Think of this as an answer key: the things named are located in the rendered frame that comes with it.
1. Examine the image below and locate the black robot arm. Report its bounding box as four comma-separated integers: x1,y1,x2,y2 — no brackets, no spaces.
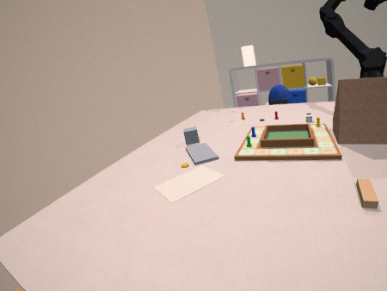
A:
319,0,387,78

